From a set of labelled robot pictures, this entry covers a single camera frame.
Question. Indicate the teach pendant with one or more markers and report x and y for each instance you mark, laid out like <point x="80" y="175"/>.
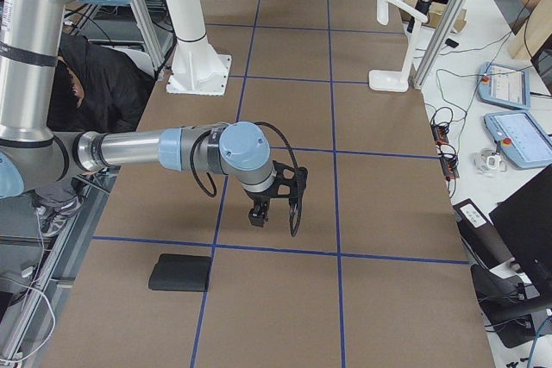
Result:
<point x="504" y="86"/>
<point x="520" y="138"/>

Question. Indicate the aluminium frame post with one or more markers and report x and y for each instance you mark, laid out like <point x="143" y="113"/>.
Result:
<point x="437" y="41"/>

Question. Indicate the black mouse pad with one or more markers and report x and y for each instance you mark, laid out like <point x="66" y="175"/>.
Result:
<point x="179" y="272"/>

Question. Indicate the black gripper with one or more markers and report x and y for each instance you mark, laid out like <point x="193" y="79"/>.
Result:
<point x="260" y="198"/>

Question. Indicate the lower teach pendant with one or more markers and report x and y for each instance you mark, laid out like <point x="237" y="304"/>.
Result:
<point x="520" y="138"/>

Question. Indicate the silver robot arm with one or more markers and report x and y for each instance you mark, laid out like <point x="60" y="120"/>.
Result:
<point x="32" y="155"/>

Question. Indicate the orange black power strip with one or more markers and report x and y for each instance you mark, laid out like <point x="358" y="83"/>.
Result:
<point x="447" y="154"/>

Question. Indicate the upper teach pendant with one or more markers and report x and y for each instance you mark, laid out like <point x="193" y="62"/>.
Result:
<point x="504" y="86"/>

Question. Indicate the white pillar mount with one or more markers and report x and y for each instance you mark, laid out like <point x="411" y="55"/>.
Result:
<point x="197" y="68"/>

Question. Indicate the black monitor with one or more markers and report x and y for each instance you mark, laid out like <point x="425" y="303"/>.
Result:
<point x="523" y="221"/>

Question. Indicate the person in black jacket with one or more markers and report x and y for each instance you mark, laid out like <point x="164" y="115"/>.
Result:
<point x="96" y="89"/>

